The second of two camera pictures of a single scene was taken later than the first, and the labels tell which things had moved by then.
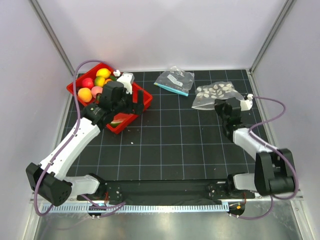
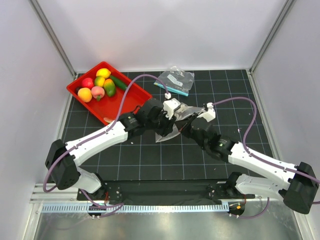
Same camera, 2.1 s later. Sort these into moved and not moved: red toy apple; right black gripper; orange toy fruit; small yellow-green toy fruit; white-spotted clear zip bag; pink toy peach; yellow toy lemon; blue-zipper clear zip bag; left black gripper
Moved: white-spotted clear zip bag; left black gripper; right black gripper
Not moved: orange toy fruit; red toy apple; pink toy peach; small yellow-green toy fruit; yellow toy lemon; blue-zipper clear zip bag
